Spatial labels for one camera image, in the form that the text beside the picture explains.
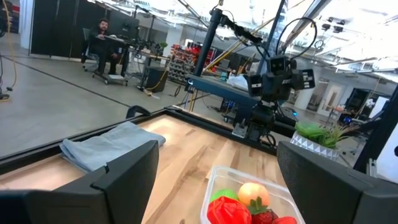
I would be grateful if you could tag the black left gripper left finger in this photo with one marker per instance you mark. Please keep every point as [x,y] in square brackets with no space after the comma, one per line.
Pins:
[130,186]

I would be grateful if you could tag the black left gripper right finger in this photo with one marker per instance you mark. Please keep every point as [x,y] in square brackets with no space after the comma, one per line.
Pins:
[317,193]

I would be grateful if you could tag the pale orange plastic peach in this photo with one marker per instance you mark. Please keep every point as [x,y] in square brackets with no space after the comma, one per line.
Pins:
[253,193]

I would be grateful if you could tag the clear plastic tupperware container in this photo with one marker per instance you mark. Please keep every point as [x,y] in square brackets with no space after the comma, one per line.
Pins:
[217,180]

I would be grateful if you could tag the glossy red plastic fruit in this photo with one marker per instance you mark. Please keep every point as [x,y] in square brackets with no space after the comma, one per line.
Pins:
[227,213]

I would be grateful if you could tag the green textured plastic lime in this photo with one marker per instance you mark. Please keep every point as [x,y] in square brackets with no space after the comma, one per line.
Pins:
[224,194]

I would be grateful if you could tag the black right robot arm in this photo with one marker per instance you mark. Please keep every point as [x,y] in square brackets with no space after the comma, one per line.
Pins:
[262,121]

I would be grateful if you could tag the white plastic bag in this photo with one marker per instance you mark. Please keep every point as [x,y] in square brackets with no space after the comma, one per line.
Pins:
[237,82]

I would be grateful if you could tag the blue folded cloth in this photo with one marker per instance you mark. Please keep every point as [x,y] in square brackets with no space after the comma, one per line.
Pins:
[102,146]

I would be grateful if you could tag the grey workstation desk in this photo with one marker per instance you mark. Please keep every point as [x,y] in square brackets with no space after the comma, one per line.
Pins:
[217,90]

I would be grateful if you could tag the black pole with boom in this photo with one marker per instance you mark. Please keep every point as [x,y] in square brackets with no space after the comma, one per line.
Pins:
[206,43]

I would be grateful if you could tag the rack of red bins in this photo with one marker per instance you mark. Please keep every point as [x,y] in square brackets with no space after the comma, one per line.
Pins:
[182,67]

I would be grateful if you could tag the black rolling desk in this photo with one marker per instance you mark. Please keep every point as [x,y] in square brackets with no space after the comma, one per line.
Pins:
[115,80]

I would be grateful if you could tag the black box on floor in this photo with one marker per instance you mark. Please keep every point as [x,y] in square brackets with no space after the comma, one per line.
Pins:
[156,79]

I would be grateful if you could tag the person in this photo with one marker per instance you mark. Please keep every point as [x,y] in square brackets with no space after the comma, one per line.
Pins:
[99,46]

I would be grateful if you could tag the black computer monitor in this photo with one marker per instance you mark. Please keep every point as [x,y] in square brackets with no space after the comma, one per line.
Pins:
[124,26]

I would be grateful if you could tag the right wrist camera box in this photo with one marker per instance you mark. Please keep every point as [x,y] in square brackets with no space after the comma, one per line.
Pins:
[279,65]

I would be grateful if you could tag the black aluminium rig frame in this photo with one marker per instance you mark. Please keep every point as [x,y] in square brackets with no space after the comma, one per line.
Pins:
[31,155]

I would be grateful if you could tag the black partition wall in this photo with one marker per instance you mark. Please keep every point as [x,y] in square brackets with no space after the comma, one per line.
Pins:
[56,28]

